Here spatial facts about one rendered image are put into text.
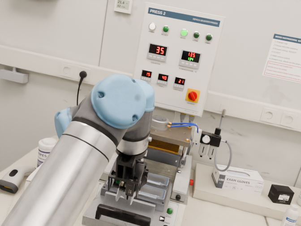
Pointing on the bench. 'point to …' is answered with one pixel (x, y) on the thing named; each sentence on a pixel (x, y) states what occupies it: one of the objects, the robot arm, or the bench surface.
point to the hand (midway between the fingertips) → (128, 193)
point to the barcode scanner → (15, 178)
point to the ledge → (241, 196)
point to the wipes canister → (45, 149)
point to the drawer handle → (122, 215)
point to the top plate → (170, 131)
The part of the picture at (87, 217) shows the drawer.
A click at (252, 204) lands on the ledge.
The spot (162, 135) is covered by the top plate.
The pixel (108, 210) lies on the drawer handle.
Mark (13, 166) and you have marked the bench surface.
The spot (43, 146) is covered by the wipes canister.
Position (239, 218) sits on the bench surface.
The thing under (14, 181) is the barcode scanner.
